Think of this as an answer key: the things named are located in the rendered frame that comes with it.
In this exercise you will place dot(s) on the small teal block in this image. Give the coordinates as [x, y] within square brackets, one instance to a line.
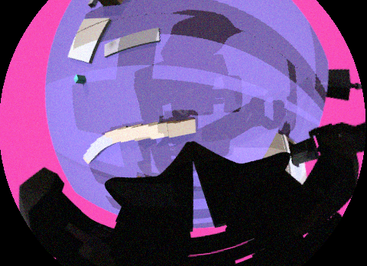
[79, 79]

